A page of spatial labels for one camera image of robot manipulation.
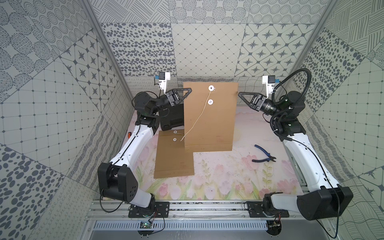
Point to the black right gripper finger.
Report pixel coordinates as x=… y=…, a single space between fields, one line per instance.
x=242 y=94
x=248 y=101

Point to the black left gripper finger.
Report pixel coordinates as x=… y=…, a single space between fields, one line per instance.
x=183 y=90
x=182 y=97

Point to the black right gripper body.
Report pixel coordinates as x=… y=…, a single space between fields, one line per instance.
x=260 y=102

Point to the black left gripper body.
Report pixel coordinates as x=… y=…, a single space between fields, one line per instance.
x=173 y=97

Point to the brown kraft file bag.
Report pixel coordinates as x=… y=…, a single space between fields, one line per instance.
x=172 y=160
x=209 y=116

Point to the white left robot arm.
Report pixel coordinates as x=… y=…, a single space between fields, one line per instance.
x=116 y=178

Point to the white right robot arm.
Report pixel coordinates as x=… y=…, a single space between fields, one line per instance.
x=325 y=197

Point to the black plastic tool case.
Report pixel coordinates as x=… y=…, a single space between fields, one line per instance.
x=172 y=117

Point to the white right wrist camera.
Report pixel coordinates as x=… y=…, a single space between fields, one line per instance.
x=270 y=82

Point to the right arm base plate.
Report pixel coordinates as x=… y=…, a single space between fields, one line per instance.
x=258 y=209

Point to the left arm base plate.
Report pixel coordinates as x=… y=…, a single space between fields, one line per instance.
x=160 y=209

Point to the aluminium mounting rail frame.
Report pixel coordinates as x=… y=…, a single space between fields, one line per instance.
x=197 y=209

